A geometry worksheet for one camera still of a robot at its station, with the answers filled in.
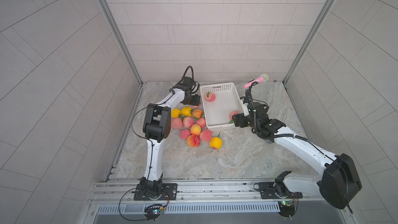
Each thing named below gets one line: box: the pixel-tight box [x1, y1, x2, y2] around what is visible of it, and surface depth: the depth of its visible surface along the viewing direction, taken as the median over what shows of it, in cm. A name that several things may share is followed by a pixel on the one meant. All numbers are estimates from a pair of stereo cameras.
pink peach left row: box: [171, 117, 183, 130], surface depth 91 cm
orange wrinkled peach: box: [192, 108, 203, 120], surface depth 96 cm
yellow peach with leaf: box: [209, 132, 223, 150], surface depth 84 cm
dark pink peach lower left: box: [179, 128, 192, 140], surface depth 87 cm
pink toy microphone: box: [243, 73, 269, 89], surface depth 92 cm
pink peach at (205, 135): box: [199, 128, 212, 143], surface depth 86 cm
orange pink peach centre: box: [190, 122, 202, 136], surface depth 88 cm
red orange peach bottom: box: [186, 134, 201, 148], surface depth 84 cm
